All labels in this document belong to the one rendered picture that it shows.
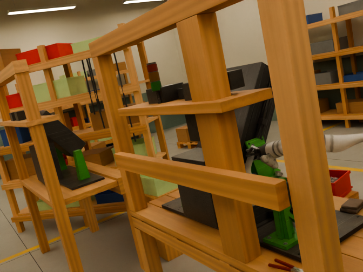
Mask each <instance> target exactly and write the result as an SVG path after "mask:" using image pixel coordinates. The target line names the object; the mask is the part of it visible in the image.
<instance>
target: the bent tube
mask: <svg viewBox="0 0 363 272"><path fill-rule="evenodd" d="M253 159H254V155H252V156H250V157H247V160H246V163H245V169H246V173H249V174H252V173H251V166H252V163H253Z"/></svg>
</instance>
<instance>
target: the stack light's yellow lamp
mask: <svg viewBox="0 0 363 272"><path fill-rule="evenodd" d="M148 75H149V80H150V82H151V83H153V82H156V81H160V76H159V72H158V71H157V72H152V73H149V74H148Z"/></svg>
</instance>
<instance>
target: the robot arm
mask: <svg viewBox="0 0 363 272"><path fill-rule="evenodd" d="M324 139H325V147H326V152H341V151H344V150H346V149H348V148H350V147H352V146H354V145H356V144H358V143H360V142H363V133H357V134H345V135H328V134H325V135H324ZM252 155H254V159H253V160H261V161H262V162H264V163H265V164H267V165H268V166H270V167H272V168H274V169H276V168H278V163H277V161H276V158H279V157H281V156H284V155H283V148H282V144H281V140H277V141H272V142H269V143H266V144H263V145H262V146H261V147H259V146H258V147H255V146H254V144H252V145H251V147H250V149H249V151H248V152H247V153H246V157H250V156H252Z"/></svg>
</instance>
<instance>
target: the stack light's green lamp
mask: <svg viewBox="0 0 363 272"><path fill-rule="evenodd" d="M150 84H151V89H152V92H156V91H161V90H160V88H161V87H162V85H161V81H156V82H153V83H150Z"/></svg>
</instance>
